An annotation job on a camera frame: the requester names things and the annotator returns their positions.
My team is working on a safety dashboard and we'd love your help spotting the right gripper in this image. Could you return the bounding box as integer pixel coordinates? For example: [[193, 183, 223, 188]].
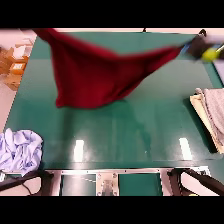
[[186, 34, 211, 60]]

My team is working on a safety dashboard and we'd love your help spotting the red T-shirt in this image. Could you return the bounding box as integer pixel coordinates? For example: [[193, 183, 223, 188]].
[[32, 28, 185, 110]]

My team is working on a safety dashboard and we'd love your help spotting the beige garment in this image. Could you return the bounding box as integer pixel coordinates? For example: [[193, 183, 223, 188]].
[[189, 93, 224, 155]]

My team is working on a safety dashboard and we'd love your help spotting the grey garment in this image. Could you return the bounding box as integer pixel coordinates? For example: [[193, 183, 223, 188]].
[[195, 87, 224, 147]]

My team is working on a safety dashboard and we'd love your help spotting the cardboard box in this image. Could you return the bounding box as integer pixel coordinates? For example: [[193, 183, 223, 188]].
[[0, 46, 32, 92]]

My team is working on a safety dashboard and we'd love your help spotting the lilac shirt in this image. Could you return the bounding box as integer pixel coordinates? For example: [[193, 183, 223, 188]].
[[0, 127, 44, 177]]

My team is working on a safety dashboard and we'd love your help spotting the silver frame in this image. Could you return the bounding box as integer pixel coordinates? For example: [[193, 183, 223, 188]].
[[0, 166, 212, 197]]

